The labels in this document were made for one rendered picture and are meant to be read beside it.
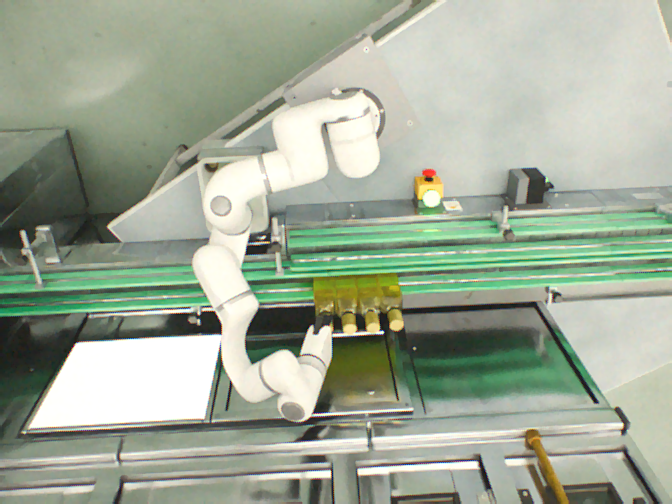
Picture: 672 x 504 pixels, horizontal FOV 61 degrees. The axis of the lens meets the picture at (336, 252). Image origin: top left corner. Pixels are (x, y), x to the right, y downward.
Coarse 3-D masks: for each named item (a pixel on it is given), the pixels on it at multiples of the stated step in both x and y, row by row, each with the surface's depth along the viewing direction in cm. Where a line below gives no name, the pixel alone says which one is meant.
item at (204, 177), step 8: (208, 160) 149; (216, 160) 149; (224, 160) 149; (232, 160) 149; (200, 168) 150; (200, 176) 151; (208, 176) 157; (200, 184) 152; (248, 200) 163; (256, 200) 163; (264, 200) 155; (256, 208) 164; (264, 208) 156; (256, 216) 165; (264, 216) 158; (208, 224) 158; (256, 224) 161; (264, 224) 159
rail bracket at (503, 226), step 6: (504, 210) 147; (492, 216) 154; (498, 216) 154; (504, 216) 148; (498, 222) 150; (504, 222) 149; (498, 228) 150; (504, 228) 148; (504, 234) 145; (510, 234) 145
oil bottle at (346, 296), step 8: (336, 280) 153; (344, 280) 152; (352, 280) 152; (336, 288) 149; (344, 288) 149; (352, 288) 149; (336, 296) 146; (344, 296) 146; (352, 296) 146; (336, 304) 145; (344, 304) 144; (352, 304) 144
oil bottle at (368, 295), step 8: (360, 280) 152; (368, 280) 152; (376, 280) 153; (360, 288) 149; (368, 288) 149; (376, 288) 149; (360, 296) 146; (368, 296) 145; (376, 296) 145; (360, 304) 144; (368, 304) 144; (376, 304) 144; (360, 312) 145; (376, 312) 145
